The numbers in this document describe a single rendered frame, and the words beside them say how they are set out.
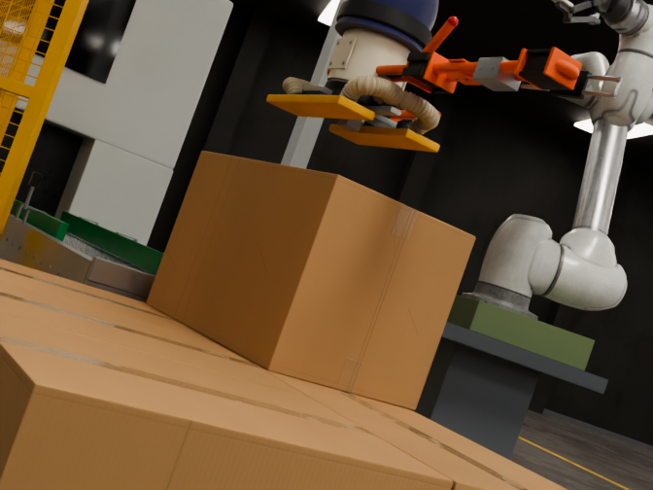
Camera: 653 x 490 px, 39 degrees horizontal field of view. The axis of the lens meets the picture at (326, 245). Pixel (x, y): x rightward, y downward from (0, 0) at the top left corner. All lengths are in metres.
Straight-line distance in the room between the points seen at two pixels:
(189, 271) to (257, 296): 0.31
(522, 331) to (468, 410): 0.26
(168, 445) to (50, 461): 0.13
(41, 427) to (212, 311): 1.03
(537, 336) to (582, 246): 0.33
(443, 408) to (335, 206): 0.86
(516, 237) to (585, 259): 0.20
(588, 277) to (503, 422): 0.46
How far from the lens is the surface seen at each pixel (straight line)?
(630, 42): 2.35
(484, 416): 2.50
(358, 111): 1.96
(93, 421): 1.01
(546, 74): 1.64
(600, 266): 2.62
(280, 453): 1.12
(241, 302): 1.90
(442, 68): 1.89
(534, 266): 2.55
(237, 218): 2.02
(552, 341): 2.46
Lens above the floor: 0.74
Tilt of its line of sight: 2 degrees up
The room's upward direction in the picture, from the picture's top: 20 degrees clockwise
